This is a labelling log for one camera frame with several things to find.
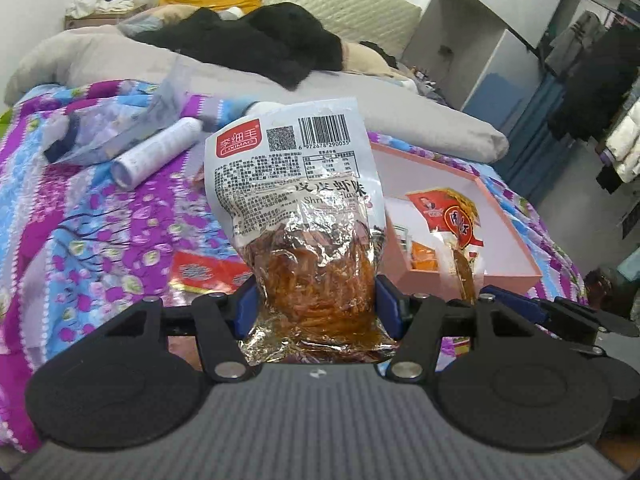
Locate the cream padded headboard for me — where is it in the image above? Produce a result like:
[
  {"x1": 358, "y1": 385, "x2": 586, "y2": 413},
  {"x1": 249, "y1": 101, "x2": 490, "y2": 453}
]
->
[{"x1": 266, "y1": 0, "x2": 421, "y2": 58}]

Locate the pink cardboard box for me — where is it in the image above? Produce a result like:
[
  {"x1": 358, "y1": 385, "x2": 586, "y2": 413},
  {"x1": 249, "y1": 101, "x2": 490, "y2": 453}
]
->
[{"x1": 372, "y1": 144, "x2": 541, "y2": 299}]

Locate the white cylindrical bottle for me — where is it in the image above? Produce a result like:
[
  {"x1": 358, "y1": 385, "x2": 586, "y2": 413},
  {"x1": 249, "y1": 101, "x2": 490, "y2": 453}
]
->
[{"x1": 112, "y1": 117, "x2": 203, "y2": 191}]

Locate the hanging clothes rack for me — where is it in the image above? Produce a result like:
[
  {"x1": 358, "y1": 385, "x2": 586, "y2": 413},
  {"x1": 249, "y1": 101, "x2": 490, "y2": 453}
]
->
[{"x1": 546, "y1": 0, "x2": 639, "y2": 193}]

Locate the translucent zip bag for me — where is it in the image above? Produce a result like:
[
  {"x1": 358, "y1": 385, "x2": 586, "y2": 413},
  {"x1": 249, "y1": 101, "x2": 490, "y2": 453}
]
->
[{"x1": 43, "y1": 62, "x2": 190, "y2": 167}]

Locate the grey duvet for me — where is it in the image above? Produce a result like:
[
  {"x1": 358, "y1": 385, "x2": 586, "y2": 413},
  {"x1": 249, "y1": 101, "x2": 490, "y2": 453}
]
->
[{"x1": 1, "y1": 25, "x2": 509, "y2": 164}]

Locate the red yellow snack packet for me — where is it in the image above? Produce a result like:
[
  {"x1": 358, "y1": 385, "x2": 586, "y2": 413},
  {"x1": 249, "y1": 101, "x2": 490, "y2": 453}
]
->
[{"x1": 407, "y1": 188, "x2": 485, "y2": 304}]

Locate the colourful floral bedsheet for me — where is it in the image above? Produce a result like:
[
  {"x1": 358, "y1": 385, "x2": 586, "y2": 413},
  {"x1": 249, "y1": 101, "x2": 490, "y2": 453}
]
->
[{"x1": 0, "y1": 79, "x2": 586, "y2": 453}]

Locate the white cabinet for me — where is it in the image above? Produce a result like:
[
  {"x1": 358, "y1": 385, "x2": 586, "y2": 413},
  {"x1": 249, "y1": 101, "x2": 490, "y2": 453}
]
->
[{"x1": 402, "y1": 0, "x2": 562, "y2": 112}]

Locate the red noodle snack packet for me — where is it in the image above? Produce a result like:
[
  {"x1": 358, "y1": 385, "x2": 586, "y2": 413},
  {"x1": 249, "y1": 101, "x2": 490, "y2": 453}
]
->
[{"x1": 169, "y1": 252, "x2": 252, "y2": 295}]

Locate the beige pillow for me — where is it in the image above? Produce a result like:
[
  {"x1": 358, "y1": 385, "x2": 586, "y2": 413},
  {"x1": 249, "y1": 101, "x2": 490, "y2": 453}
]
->
[{"x1": 342, "y1": 41, "x2": 399, "y2": 78}]

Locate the black clothing pile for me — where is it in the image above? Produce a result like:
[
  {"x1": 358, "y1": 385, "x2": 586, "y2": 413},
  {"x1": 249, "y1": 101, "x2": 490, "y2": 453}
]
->
[{"x1": 132, "y1": 1, "x2": 345, "y2": 92}]

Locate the silver shrimp snack bag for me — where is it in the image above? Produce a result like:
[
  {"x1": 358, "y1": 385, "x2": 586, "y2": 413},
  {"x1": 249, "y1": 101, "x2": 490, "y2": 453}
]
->
[{"x1": 204, "y1": 98, "x2": 395, "y2": 364}]

